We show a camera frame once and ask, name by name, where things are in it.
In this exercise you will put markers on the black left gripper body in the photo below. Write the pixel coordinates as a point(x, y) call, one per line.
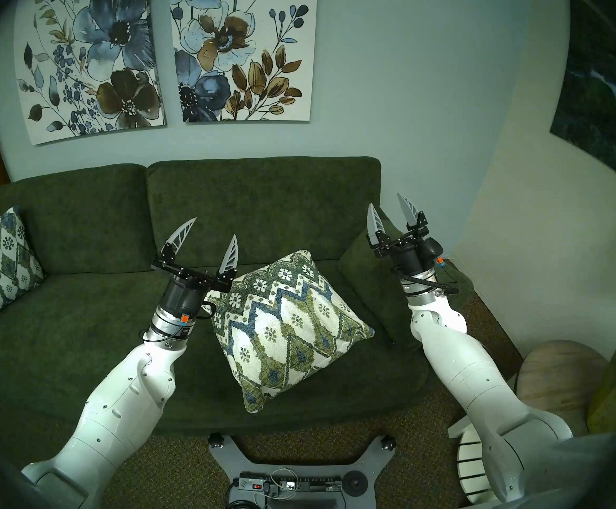
point(183, 296)

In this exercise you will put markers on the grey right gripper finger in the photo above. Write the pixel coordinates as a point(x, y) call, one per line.
point(408, 208)
point(374, 224)

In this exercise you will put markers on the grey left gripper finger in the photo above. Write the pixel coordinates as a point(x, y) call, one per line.
point(229, 259)
point(176, 240)

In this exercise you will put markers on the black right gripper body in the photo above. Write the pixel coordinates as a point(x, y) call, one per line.
point(411, 253)

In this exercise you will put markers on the green white patterned cushion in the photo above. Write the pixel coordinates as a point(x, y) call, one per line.
point(286, 322)
point(0, 264)

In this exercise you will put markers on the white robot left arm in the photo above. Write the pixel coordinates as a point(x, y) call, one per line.
point(127, 396)

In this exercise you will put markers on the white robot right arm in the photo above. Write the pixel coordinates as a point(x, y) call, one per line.
point(467, 370)

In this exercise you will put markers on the dark green fabric sofa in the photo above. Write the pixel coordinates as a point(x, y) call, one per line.
point(260, 211)

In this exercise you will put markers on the black caster wheel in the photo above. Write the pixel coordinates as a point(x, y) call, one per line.
point(388, 442)
point(215, 439)

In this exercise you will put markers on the round wooden side table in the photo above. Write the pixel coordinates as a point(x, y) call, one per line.
point(557, 375)

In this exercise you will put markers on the floral canvas with blue flowers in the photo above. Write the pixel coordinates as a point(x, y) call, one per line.
point(101, 62)

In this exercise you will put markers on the floral canvas with brown leaves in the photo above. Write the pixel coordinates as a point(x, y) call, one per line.
point(233, 46)

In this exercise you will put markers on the white slatted stool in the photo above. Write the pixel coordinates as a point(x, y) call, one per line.
point(472, 460)

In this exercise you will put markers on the black power strip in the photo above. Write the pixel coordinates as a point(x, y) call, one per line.
point(318, 484)

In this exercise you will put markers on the black round base disc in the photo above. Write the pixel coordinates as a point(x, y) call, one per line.
point(354, 482)

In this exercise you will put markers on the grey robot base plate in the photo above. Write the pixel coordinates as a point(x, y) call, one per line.
point(223, 455)

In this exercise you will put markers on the waterfall landscape wall poster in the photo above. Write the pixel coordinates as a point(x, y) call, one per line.
point(604, 99)

